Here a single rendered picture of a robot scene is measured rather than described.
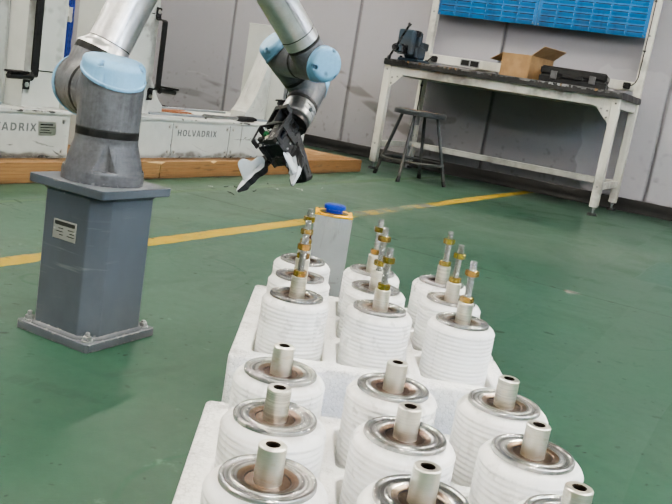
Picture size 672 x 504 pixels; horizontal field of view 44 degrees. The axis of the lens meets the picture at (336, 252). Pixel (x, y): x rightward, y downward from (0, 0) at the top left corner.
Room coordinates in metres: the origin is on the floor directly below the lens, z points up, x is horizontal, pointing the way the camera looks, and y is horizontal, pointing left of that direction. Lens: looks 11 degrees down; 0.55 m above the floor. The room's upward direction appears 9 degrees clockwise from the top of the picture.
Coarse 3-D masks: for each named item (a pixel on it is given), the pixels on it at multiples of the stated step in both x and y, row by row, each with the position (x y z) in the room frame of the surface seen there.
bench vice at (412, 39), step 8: (408, 24) 5.58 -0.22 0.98; (400, 32) 5.75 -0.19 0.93; (408, 32) 5.72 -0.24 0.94; (416, 32) 5.73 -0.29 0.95; (400, 40) 5.61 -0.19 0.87; (408, 40) 5.71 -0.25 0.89; (416, 40) 5.79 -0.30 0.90; (392, 48) 5.62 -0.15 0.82; (400, 48) 5.64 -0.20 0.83; (408, 48) 5.71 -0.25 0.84; (416, 48) 5.79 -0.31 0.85; (424, 48) 5.89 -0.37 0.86; (400, 56) 5.83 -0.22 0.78; (408, 56) 5.82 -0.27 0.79; (416, 56) 5.80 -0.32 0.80; (424, 56) 5.89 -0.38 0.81
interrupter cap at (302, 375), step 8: (248, 360) 0.83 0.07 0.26; (256, 360) 0.84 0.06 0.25; (264, 360) 0.84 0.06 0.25; (248, 368) 0.81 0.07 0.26; (256, 368) 0.81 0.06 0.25; (264, 368) 0.82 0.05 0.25; (296, 368) 0.83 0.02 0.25; (304, 368) 0.84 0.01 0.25; (312, 368) 0.84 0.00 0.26; (256, 376) 0.79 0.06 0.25; (264, 376) 0.79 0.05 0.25; (272, 376) 0.80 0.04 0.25; (296, 376) 0.82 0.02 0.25; (304, 376) 0.81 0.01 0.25; (312, 376) 0.82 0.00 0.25; (288, 384) 0.78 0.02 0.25; (296, 384) 0.79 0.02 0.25; (304, 384) 0.79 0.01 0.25
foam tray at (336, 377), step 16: (256, 288) 1.41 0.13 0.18; (256, 304) 1.31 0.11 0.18; (336, 304) 1.42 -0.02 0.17; (256, 320) 1.22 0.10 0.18; (336, 320) 1.30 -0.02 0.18; (240, 336) 1.13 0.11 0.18; (240, 352) 1.07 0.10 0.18; (256, 352) 1.08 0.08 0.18; (336, 352) 1.18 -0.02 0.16; (416, 352) 1.20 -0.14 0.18; (320, 368) 1.06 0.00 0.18; (336, 368) 1.07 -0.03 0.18; (352, 368) 1.08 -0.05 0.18; (416, 368) 1.12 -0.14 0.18; (496, 368) 1.18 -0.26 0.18; (224, 384) 1.05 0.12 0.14; (336, 384) 1.06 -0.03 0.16; (432, 384) 1.07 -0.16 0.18; (448, 384) 1.08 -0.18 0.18; (464, 384) 1.09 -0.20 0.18; (496, 384) 1.11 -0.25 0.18; (224, 400) 1.05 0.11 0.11; (336, 400) 1.06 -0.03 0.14; (448, 400) 1.06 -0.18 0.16; (336, 416) 1.06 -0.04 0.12; (448, 416) 1.06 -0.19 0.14; (448, 432) 1.06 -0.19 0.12
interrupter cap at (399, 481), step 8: (384, 480) 0.61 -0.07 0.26; (392, 480) 0.61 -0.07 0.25; (400, 480) 0.62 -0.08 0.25; (408, 480) 0.62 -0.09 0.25; (376, 488) 0.59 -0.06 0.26; (384, 488) 0.60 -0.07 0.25; (392, 488) 0.60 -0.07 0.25; (400, 488) 0.60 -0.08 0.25; (408, 488) 0.61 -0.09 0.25; (440, 488) 0.61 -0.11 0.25; (448, 488) 0.61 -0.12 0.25; (376, 496) 0.58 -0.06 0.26; (384, 496) 0.58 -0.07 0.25; (392, 496) 0.59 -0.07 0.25; (400, 496) 0.59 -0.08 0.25; (440, 496) 0.60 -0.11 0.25; (448, 496) 0.60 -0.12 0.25; (456, 496) 0.60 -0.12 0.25
